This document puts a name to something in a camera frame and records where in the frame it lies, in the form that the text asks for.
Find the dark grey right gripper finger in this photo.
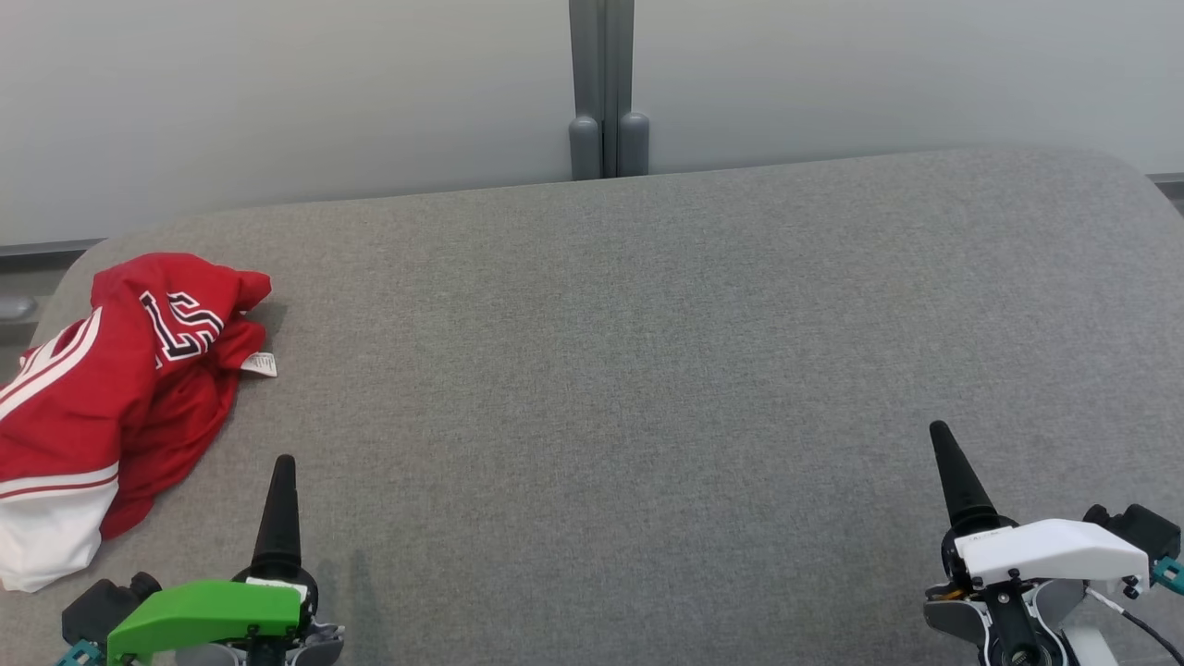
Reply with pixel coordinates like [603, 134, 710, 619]
[929, 421, 1000, 533]

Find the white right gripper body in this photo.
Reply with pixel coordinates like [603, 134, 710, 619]
[923, 518, 1153, 666]

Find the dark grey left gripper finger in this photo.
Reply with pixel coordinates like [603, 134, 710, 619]
[252, 454, 303, 574]

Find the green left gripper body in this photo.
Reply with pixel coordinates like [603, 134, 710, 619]
[106, 564, 345, 666]

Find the red white jersey shirt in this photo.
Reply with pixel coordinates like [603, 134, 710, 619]
[0, 253, 274, 593]

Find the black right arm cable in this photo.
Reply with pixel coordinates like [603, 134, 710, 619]
[1087, 587, 1184, 662]

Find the grey partition post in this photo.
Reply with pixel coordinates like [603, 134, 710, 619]
[567, 0, 651, 181]

